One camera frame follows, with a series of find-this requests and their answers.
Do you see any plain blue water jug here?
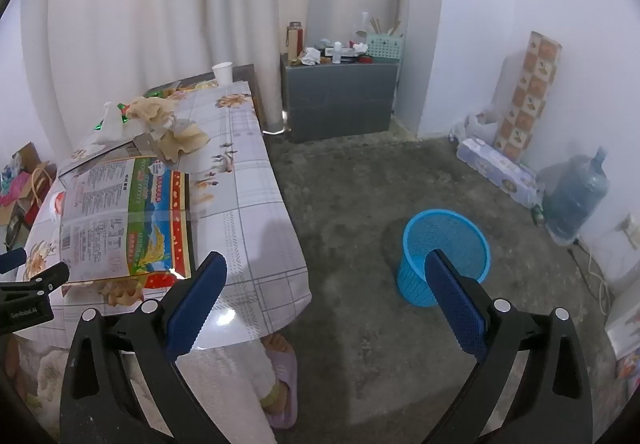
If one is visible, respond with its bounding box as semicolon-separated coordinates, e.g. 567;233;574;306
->
542;146;611;240

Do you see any white cable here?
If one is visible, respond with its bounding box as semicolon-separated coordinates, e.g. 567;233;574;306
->
585;244;615;316

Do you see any large printed food bag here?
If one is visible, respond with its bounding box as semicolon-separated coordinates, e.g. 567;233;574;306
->
57;136;196;285

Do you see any brown paper bag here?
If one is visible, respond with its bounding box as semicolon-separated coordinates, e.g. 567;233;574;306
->
27;160;60;225

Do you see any white box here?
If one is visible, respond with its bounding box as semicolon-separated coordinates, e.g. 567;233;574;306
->
604;291;640;360

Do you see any colourful printed box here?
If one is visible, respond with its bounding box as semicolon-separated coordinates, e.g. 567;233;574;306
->
615;354;640;381

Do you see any black cable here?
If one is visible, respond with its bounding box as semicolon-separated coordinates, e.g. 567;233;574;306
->
567;236;607;286

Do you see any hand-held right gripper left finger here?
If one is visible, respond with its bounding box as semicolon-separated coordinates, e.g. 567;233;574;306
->
59;251;229;444

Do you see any teal plastic storage basket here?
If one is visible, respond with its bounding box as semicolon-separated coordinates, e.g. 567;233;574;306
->
366;33;405;61

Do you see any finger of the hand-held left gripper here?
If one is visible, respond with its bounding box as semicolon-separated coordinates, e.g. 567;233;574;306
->
0;247;27;275
0;262;71;332

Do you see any brown cardboard box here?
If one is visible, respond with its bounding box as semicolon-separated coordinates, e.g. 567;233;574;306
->
11;142;45;172

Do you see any toilet paper multipack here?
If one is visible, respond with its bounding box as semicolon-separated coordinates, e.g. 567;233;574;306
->
457;138;546;210

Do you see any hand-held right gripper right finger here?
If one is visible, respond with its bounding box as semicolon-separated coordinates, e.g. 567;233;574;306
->
425;249;596;444

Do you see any table with checked cloth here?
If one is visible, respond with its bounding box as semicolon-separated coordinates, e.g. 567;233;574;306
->
10;79;313;350

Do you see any blue plastic mesh wastebasket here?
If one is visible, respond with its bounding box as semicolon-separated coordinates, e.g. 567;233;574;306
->
397;209;492;308

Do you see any grey cabinet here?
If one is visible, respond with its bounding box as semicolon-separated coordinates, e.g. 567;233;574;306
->
280;53;401;143

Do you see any brown paper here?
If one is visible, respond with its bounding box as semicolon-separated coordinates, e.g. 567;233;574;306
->
157;124;211;165
125;95;176;135

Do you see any white plastic bag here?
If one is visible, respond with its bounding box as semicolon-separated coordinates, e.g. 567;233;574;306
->
450;110;501;145

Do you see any purple slipper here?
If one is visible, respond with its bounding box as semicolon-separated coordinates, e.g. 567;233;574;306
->
262;349;299;430

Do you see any pink plastic bag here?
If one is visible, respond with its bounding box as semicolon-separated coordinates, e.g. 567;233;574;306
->
0;171;33;207

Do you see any brown thermos bottle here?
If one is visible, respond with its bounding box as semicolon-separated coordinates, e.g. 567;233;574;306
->
286;22;306;61

